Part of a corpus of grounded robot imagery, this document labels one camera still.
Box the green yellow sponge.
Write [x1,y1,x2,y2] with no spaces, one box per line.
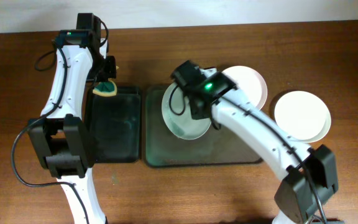
[91,65,119,97]

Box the white plate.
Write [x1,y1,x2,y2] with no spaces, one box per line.
[223,65,268,110]
[161,83,211,140]
[273,91,332,143]

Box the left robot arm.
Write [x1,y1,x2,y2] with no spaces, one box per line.
[25,13,117,223]

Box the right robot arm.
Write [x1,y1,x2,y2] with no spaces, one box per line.
[170,60,339,223]

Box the small black tray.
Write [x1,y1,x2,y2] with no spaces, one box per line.
[85,86,142,164]

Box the large grey tray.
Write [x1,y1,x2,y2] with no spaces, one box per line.
[142,85,262,168]

